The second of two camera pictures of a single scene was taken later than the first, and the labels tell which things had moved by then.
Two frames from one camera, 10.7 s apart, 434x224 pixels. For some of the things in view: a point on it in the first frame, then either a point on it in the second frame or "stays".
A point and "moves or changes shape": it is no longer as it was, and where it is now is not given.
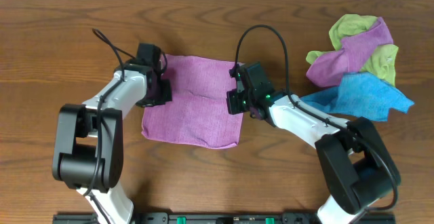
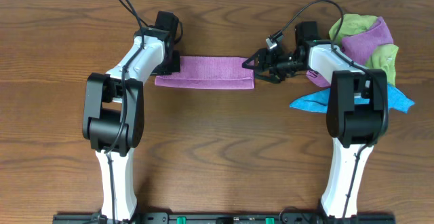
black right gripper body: x=235 y=102 -> x=267 y=63
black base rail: x=223 y=218 stays
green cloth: x=381 y=64 stays
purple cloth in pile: x=326 y=71 stays
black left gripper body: x=160 y=93 -> x=173 y=64
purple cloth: x=198 y=115 moves or changes shape
